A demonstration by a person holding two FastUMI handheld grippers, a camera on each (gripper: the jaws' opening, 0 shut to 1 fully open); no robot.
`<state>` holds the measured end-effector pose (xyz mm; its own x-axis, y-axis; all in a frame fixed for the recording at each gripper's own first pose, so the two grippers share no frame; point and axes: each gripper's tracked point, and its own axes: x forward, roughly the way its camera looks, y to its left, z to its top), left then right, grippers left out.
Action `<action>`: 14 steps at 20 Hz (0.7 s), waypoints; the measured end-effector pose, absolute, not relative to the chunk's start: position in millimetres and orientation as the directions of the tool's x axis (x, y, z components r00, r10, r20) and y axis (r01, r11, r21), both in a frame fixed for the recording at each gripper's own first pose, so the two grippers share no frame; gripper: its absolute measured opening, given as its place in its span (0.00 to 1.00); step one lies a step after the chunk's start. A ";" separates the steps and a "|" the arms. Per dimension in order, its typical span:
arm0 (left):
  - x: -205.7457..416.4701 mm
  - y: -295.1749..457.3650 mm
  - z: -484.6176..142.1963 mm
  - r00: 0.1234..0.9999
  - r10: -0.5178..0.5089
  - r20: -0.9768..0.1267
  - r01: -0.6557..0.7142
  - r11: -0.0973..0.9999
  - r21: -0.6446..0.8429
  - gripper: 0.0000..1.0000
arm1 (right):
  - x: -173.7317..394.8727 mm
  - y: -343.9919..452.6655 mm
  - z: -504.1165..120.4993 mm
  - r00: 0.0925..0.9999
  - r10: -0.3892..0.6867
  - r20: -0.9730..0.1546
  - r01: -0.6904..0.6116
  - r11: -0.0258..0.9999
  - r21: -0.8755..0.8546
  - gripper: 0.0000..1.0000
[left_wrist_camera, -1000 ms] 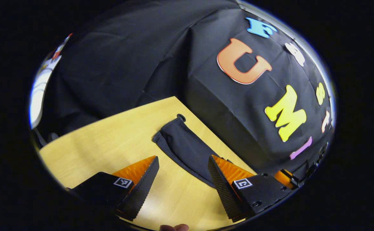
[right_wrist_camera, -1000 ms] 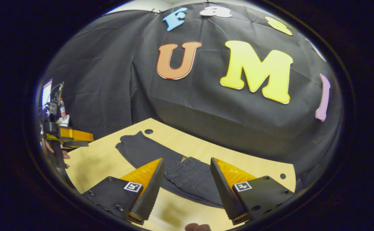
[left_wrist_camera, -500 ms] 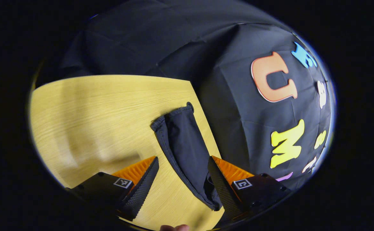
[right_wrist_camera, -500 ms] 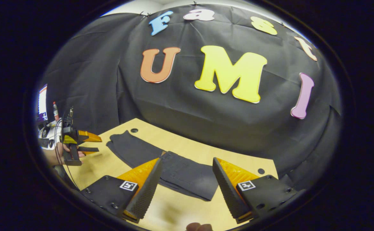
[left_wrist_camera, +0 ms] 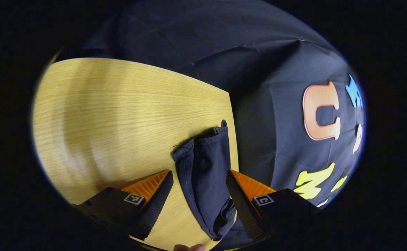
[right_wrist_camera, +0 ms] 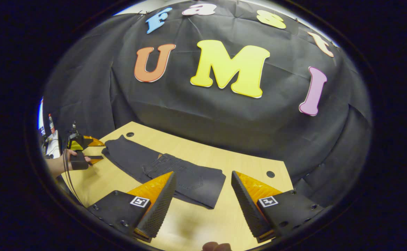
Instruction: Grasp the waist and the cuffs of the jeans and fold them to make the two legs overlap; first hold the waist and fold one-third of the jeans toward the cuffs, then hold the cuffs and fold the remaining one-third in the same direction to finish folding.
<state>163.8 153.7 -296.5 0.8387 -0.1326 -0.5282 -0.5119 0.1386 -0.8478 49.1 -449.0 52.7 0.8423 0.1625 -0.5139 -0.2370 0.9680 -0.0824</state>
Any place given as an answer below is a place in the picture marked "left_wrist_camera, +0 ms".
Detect dark jeans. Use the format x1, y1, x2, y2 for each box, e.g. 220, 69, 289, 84
171, 126, 246, 242

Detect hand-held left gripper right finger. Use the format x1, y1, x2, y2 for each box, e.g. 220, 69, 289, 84
225, 169, 319, 242

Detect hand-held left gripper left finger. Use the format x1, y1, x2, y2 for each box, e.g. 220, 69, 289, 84
73, 169, 174, 241

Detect black backdrop cloth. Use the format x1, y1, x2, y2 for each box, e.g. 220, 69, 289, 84
78, 0, 366, 210

